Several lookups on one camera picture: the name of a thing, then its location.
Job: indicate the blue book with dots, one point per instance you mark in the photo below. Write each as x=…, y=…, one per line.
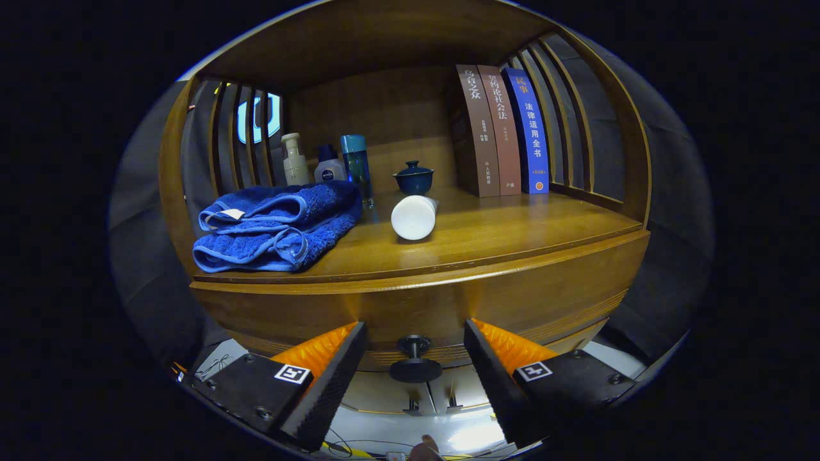
x=532, y=134

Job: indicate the reddish brown book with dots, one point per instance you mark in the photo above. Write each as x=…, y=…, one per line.
x=506, y=134

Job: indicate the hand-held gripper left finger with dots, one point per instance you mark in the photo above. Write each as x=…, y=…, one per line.
x=333, y=384

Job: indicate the wooden cabinet door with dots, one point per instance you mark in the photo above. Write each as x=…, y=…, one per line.
x=384, y=392
x=464, y=385

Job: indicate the wooden countertop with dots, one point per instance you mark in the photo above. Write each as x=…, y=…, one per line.
x=512, y=224

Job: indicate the white bottle with blue cap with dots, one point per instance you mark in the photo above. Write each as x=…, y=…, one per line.
x=329, y=169

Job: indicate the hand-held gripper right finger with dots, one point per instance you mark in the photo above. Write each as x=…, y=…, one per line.
x=496, y=384

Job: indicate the teal translucent bottle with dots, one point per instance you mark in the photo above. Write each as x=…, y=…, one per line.
x=356, y=166

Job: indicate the white squeeze tube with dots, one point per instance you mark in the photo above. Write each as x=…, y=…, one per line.
x=414, y=218

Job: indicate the wooden drawer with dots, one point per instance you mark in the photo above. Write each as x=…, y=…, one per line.
x=512, y=294

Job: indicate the blue folded towel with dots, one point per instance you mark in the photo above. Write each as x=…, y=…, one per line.
x=275, y=230

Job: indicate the blue lidded tea bowl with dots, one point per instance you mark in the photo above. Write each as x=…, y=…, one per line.
x=414, y=179

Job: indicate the white pump bottle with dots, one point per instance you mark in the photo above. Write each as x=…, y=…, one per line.
x=295, y=166

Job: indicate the wooden cabinet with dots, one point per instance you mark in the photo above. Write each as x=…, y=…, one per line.
x=384, y=115

